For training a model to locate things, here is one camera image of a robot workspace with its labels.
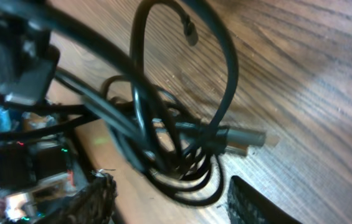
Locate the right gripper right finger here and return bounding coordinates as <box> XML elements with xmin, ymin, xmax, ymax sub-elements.
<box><xmin>227</xmin><ymin>175</ymin><xmax>300</xmax><ymax>224</ymax></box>

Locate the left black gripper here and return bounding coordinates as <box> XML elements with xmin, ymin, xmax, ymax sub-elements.
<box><xmin>0</xmin><ymin>27</ymin><xmax>60</xmax><ymax>106</ymax></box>

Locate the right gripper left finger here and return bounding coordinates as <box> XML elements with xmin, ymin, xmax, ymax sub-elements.
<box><xmin>36</xmin><ymin>173</ymin><xmax>117</xmax><ymax>224</ymax></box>

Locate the black thin USB cable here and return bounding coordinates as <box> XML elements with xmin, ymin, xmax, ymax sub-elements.
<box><xmin>0</xmin><ymin>0</ymin><xmax>239</xmax><ymax>150</ymax></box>

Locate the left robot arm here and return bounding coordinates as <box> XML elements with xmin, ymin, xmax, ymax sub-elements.
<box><xmin>0</xmin><ymin>26</ymin><xmax>80</xmax><ymax>223</ymax></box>

